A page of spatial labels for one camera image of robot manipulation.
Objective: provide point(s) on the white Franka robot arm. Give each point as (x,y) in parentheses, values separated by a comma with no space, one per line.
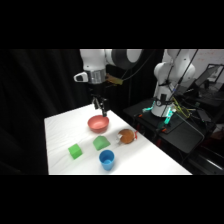
(95,60)

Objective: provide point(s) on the blue plastic cup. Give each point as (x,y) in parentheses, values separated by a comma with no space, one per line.
(107,160)

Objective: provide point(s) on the dark laptop screen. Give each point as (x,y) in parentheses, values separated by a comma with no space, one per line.
(209,75)

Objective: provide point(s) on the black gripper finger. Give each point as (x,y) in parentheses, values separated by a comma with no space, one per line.
(104,110)
(96,104)

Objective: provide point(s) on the pink bowl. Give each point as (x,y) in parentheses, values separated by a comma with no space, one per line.
(98,123)

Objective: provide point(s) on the black robot stand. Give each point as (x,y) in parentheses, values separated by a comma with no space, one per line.
(180,130)

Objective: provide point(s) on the green cube block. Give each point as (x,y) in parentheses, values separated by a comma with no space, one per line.
(75,151)

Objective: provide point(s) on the brown plush toy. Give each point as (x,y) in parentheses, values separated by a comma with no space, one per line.
(126,136)

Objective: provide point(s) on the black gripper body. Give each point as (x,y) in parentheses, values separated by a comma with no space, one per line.
(97,90)

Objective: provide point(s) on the black curtain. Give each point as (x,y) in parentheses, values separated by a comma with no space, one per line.
(36,100)

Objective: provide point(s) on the green base light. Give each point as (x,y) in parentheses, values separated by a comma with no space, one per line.
(168,116)

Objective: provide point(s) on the green wedge block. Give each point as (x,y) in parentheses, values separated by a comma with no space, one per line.
(100,142)

